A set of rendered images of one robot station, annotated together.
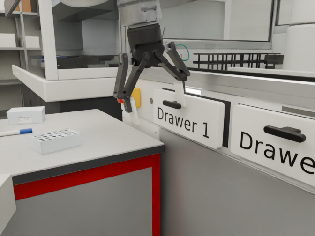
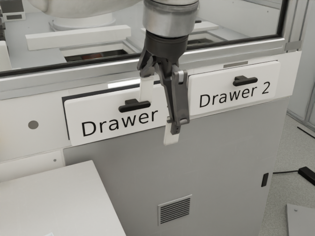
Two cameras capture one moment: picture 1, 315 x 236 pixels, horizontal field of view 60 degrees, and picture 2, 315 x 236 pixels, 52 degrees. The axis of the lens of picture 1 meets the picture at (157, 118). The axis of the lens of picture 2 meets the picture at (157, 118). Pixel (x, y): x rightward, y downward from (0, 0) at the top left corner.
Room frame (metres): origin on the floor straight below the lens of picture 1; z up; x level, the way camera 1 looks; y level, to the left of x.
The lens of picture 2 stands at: (0.57, 0.59, 1.23)
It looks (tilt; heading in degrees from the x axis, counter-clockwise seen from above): 29 degrees down; 277
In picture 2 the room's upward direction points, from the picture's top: straight up
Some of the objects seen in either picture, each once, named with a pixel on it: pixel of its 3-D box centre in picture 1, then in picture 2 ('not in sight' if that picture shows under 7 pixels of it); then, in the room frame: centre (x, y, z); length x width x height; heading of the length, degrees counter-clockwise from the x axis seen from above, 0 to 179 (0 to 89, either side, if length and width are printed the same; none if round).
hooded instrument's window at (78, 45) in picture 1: (95, 40); not in sight; (2.37, 0.52, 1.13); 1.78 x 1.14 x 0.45; 31
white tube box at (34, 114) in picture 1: (26, 115); not in sight; (1.09, 0.53, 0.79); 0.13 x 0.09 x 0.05; 105
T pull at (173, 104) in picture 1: (175, 104); (132, 104); (0.71, -0.05, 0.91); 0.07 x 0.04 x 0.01; 31
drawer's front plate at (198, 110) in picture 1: (183, 114); (129, 111); (0.73, -0.07, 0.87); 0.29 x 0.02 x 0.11; 31
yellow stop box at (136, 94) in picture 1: (130, 97); not in sight; (1.01, 0.10, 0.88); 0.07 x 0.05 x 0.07; 31
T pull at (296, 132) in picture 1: (287, 132); (242, 79); (0.45, -0.23, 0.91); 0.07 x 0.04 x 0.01; 31
